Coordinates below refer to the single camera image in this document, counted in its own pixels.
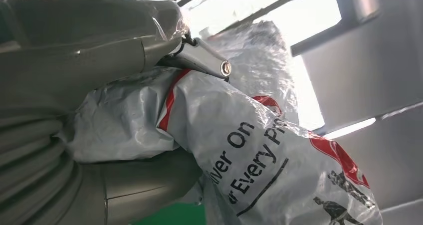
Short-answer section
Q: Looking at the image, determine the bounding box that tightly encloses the grey package black logo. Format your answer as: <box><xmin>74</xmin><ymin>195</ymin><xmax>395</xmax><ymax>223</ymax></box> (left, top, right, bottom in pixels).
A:
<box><xmin>56</xmin><ymin>20</ymin><xmax>384</xmax><ymax>225</ymax></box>

